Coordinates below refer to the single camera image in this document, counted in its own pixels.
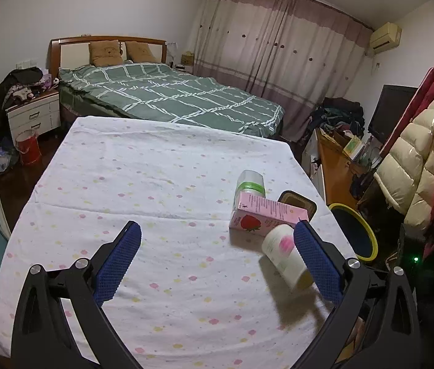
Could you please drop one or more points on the heap of mixed clothes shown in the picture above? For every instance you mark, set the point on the heap of mixed clothes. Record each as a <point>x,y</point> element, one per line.
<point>338,117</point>

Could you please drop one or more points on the wooden desk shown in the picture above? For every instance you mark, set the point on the wooden desk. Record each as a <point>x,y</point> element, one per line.
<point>336,173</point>

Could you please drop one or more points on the yellow rimmed trash bin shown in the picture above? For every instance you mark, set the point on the yellow rimmed trash bin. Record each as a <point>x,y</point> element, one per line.
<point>355,234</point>

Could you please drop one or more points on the pink striped curtain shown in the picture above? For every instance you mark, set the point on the pink striped curtain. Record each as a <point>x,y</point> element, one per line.
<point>278,46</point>

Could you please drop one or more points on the blue plastic bag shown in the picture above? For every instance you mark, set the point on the blue plastic bag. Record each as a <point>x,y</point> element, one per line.
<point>3,159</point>

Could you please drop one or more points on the red bucket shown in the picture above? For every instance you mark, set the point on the red bucket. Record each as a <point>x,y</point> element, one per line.
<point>28,150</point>

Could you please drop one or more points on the brown bear pillow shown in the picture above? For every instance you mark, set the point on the brown bear pillow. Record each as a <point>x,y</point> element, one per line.
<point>105,53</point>
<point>142,52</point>

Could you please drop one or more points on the pile of dark clothes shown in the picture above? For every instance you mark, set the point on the pile of dark clothes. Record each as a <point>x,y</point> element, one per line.
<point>5,92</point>

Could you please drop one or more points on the white cabinet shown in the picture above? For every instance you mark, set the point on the white cabinet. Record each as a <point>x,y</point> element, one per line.
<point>313,161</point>

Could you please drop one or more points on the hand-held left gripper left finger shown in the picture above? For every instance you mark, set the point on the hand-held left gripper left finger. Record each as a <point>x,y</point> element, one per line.
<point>119,261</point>

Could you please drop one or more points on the bed with green checked cover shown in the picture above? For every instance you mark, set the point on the bed with green checked cover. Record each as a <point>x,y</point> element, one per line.
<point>170,96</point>

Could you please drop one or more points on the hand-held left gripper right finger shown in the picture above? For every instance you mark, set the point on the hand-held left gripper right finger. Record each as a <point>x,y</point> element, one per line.
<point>316,261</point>

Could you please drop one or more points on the pink drink carton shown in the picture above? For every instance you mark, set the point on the pink drink carton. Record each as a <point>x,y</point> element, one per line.
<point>263,213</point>

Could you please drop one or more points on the black television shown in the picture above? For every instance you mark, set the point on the black television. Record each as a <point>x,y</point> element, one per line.
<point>390,113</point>

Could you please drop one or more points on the dark metal tin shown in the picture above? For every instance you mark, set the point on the dark metal tin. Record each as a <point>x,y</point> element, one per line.
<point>297,201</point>

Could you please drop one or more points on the tissue box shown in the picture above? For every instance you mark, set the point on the tissue box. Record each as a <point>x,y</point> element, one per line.
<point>187,59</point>

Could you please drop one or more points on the small green band white bottle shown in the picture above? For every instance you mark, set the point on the small green band white bottle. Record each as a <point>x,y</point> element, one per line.
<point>251,186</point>

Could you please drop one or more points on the cream puffy jacket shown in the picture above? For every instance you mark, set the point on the cream puffy jacket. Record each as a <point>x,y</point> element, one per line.
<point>413,161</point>

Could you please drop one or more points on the red coat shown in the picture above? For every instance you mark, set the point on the red coat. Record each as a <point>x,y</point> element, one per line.
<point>413,107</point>

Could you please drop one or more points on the white yogurt cup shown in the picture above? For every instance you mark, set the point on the white yogurt cup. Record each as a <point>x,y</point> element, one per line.
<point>282,255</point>

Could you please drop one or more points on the beige air conditioner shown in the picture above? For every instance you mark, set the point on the beige air conditioner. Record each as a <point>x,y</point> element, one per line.
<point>384,37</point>

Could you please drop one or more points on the white nightstand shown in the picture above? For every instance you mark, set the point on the white nightstand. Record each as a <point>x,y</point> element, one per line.
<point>34,113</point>

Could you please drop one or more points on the green printed box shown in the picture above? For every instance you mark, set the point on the green printed box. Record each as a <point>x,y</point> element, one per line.
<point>353,148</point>

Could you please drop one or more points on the spotted white tablecloth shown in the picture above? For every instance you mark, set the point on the spotted white tablecloth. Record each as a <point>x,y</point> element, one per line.
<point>143,184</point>

